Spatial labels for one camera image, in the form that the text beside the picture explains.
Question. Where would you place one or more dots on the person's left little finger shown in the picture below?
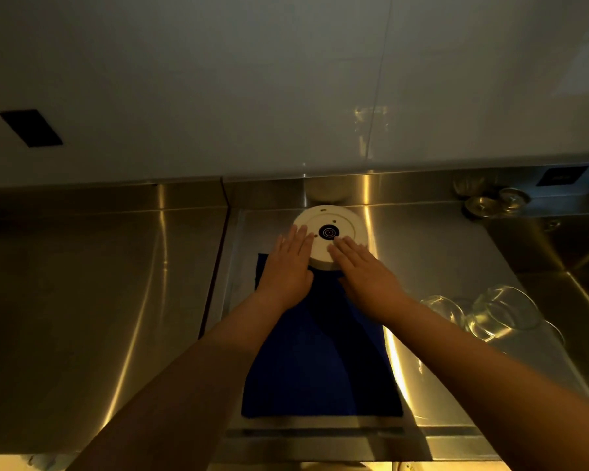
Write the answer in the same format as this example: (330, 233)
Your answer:
(278, 246)

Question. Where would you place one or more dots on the large clear glass bowl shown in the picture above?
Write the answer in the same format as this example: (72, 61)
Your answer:
(508, 311)

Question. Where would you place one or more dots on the person's left thumb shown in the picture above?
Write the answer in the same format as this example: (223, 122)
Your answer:
(309, 279)

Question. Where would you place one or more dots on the small clear glass cup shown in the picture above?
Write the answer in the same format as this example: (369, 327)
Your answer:
(444, 309)

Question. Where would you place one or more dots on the person's right little finger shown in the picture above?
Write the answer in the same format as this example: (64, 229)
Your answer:
(369, 254)

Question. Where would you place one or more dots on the white round kettle base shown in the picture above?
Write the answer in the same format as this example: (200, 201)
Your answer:
(336, 223)

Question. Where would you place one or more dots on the blue cloth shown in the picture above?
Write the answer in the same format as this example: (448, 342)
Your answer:
(319, 367)

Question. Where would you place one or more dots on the person's right forearm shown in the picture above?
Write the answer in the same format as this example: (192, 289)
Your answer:
(495, 387)

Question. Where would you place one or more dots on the person's right middle finger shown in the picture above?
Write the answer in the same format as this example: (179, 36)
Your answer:
(346, 251)

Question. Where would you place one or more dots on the black wall socket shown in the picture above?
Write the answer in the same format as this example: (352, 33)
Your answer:
(31, 127)
(562, 176)

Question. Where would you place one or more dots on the person's left middle finger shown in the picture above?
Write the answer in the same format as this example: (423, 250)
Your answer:
(300, 241)

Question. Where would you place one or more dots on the person's right thumb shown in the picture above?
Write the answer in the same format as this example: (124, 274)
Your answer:
(347, 288)

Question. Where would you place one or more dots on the person's left forearm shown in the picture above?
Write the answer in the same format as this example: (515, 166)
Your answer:
(191, 382)

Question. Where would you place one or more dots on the steel faucet base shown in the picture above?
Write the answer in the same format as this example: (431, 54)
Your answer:
(482, 206)

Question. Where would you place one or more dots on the person's left hand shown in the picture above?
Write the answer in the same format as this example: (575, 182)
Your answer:
(283, 277)

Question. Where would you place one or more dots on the person's right hand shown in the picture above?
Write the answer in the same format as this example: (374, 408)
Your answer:
(370, 284)

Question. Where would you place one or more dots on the stainless steel sink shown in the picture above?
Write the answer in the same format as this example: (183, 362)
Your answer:
(559, 269)

